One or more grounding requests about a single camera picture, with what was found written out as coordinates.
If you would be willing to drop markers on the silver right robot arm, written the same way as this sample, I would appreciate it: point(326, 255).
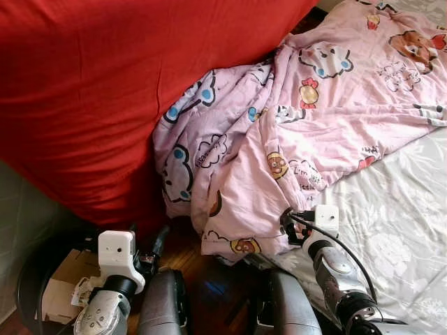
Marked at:
point(335, 269)

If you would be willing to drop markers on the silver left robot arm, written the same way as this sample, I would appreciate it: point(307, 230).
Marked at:
point(101, 314)

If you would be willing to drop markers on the silver robot leg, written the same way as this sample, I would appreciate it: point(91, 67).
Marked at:
point(290, 307)
point(164, 307)

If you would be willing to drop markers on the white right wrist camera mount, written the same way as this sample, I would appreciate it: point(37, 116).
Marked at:
point(327, 220)

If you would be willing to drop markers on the beige floral bed sheet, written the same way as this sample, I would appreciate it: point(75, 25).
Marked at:
point(398, 230)

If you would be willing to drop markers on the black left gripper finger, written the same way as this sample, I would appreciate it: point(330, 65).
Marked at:
point(133, 229)
point(160, 241)

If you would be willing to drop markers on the silver right robot leg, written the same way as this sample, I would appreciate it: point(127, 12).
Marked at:
point(290, 307)

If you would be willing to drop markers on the large red cushion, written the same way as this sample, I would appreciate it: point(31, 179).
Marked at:
point(105, 91)

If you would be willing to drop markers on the silver left robot leg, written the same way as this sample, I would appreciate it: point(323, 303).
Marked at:
point(164, 307)

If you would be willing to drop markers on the pink cartoon print blanket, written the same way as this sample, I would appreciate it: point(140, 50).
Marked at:
point(314, 118)

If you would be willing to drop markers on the black round bin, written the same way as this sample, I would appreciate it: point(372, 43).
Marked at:
point(26, 293)

